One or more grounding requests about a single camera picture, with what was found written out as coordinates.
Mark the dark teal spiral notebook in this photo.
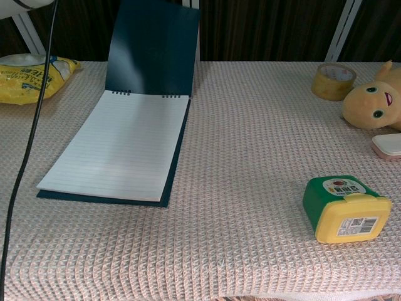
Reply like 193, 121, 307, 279
36, 0, 201, 209

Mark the beige waffle weave tablecloth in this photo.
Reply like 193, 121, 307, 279
0, 59, 401, 301

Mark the dark brown curtain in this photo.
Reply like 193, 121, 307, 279
0, 0, 401, 63

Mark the clear yellowish packing tape roll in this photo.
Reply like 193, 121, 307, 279
310, 63, 358, 102

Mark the green container with yellow lid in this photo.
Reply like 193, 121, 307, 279
302, 174, 393, 245

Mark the yellow plush toy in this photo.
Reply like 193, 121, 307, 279
341, 60, 401, 132

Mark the white and pink box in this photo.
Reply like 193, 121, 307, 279
371, 133, 401, 162

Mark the yellow plastic snack bag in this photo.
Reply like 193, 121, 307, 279
0, 54, 82, 104

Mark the black cable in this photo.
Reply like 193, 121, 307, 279
0, 0, 60, 285

